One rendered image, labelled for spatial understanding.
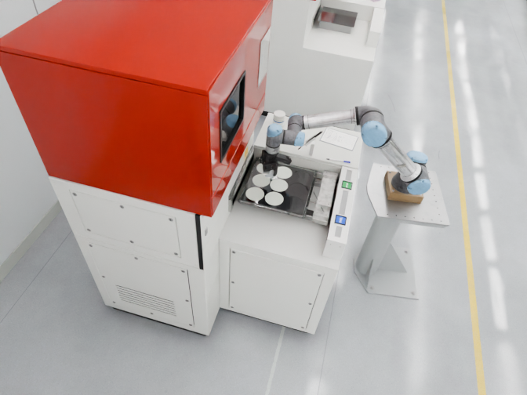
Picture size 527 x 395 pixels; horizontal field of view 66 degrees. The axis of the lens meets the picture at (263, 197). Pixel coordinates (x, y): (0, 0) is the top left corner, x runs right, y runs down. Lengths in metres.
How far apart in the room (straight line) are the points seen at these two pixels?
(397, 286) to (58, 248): 2.47
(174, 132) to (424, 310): 2.25
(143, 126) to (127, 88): 0.14
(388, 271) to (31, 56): 2.57
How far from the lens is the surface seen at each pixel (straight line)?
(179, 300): 2.35
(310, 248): 2.10
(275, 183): 2.26
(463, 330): 3.15
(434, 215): 2.49
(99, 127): 1.57
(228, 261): 2.23
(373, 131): 1.98
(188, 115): 1.34
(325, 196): 2.27
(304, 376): 2.67
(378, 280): 3.09
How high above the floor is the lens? 2.49
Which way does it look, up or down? 47 degrees down
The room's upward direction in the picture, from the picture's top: 6 degrees clockwise
